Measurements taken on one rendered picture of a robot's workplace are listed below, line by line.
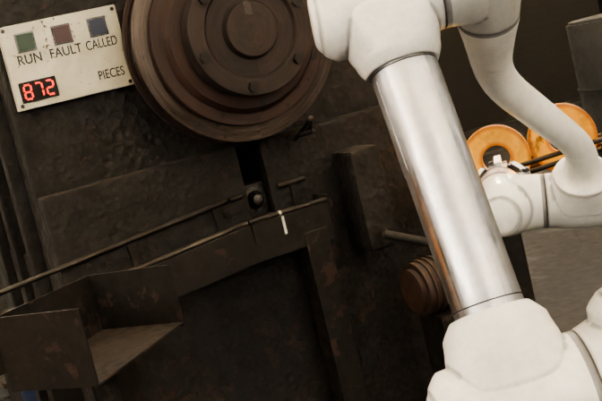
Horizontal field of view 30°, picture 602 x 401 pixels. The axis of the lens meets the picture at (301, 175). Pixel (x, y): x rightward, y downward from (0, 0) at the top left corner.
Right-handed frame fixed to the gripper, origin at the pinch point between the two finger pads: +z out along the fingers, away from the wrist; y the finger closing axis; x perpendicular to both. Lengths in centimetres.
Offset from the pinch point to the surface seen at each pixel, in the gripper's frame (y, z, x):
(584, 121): 20.1, 14.7, 2.5
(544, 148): 10.3, 14.3, -1.5
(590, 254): 22, 195, -88
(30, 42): -90, -12, 50
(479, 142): -3.4, 14.6, 2.7
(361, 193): -31.7, 8.6, -1.9
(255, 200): -55, 6, 2
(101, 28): -77, -3, 49
